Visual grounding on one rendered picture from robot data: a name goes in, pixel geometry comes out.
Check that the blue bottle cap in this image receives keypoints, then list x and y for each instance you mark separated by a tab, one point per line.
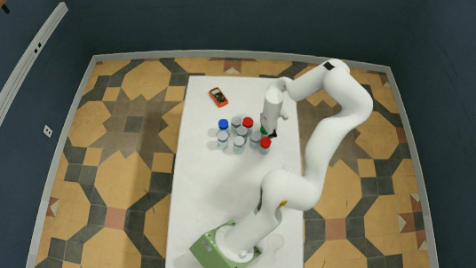
223	125

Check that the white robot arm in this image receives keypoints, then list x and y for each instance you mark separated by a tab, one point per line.
282	188

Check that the small bottle with red cap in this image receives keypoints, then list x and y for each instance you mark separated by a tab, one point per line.
264	145
248	123

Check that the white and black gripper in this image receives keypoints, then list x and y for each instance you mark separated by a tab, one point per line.
270	127

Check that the orange digital multimeter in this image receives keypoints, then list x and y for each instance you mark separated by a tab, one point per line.
219	98

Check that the green-capped bottle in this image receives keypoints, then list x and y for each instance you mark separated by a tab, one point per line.
263	132

